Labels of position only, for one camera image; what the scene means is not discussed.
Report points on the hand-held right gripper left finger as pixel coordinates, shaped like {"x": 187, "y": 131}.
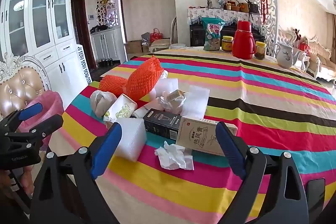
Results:
{"x": 107, "y": 150}

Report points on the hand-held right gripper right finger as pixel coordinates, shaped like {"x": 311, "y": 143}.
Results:
{"x": 231, "y": 150}

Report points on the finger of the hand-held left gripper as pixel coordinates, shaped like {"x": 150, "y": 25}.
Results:
{"x": 47, "y": 123}
{"x": 30, "y": 111}

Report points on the pink trash bag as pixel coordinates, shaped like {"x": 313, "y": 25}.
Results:
{"x": 53, "y": 106}

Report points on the person's left hand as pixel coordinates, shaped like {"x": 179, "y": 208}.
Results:
{"x": 26, "y": 182}

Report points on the white foam block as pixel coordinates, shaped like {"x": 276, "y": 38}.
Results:
{"x": 131, "y": 140}

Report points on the tufted beige white chair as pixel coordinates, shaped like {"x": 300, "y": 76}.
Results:
{"x": 18, "y": 87}

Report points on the beige medicine box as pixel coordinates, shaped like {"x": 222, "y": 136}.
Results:
{"x": 197, "y": 134}

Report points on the white packet with gold print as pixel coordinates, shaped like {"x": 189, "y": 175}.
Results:
{"x": 120, "y": 109}

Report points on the striped colourful tablecloth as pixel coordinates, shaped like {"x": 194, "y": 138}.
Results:
{"x": 210, "y": 192}

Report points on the grey crumpled plastic bag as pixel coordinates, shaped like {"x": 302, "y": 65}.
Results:
{"x": 102, "y": 103}

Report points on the white printed paper roll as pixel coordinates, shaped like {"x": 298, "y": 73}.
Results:
{"x": 140, "y": 111}

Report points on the crumpled white tissue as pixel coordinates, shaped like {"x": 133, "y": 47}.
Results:
{"x": 173, "y": 157}

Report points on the white foam sheet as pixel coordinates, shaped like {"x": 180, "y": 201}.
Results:
{"x": 195, "y": 100}

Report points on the black carton box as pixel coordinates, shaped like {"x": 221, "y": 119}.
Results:
{"x": 162, "y": 123}

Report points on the small orange foam net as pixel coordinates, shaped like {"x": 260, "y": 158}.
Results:
{"x": 113, "y": 85}

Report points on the white patterned standing appliance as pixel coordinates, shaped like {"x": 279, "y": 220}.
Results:
{"x": 84, "y": 64}

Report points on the crumpled clear plastic wrap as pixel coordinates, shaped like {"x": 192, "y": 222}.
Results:
{"x": 172, "y": 106}

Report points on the small beige box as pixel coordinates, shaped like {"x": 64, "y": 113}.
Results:
{"x": 175, "y": 95}

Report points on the large orange foam net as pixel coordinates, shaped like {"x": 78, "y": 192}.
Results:
{"x": 143, "y": 79}

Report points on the row of shoes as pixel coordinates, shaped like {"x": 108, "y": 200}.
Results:
{"x": 105, "y": 62}

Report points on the white foam piece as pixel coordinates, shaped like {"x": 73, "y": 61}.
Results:
{"x": 165, "y": 86}

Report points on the white glass-door cabinet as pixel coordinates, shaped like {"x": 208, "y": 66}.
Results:
{"x": 42, "y": 16}

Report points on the dark wooden door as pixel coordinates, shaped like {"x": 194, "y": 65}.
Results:
{"x": 80, "y": 29}

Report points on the white shoe cabinet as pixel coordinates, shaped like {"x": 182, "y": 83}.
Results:
{"x": 107, "y": 43}

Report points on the small yellow-lid jar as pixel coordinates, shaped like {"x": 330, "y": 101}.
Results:
{"x": 260, "y": 51}

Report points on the large yellow-lid jar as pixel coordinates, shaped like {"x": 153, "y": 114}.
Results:
{"x": 227, "y": 45}

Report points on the cardboard box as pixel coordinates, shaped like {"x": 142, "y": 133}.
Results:
{"x": 134, "y": 47}

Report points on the dark bag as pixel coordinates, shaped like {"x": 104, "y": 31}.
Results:
{"x": 98, "y": 28}

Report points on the red thermos jug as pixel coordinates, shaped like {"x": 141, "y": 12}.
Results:
{"x": 244, "y": 43}

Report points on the white ceramic pitcher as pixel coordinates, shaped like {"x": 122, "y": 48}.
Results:
{"x": 284, "y": 56}

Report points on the teal snack bag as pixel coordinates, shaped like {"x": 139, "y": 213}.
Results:
{"x": 212, "y": 35}

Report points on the cushioned stool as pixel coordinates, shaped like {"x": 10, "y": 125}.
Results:
{"x": 160, "y": 45}

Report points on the dark upright piano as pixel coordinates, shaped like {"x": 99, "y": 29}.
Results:
{"x": 195, "y": 35}

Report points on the red gift bag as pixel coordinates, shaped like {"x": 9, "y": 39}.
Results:
{"x": 156, "y": 36}

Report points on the white carved sofa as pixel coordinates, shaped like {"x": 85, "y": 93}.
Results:
{"x": 315, "y": 56}

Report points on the floral lace cloth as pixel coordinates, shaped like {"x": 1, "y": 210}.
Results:
{"x": 210, "y": 13}

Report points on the brown handbag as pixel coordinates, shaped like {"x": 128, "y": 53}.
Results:
{"x": 233, "y": 5}

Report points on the black handbag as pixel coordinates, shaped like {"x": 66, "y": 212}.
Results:
{"x": 252, "y": 6}

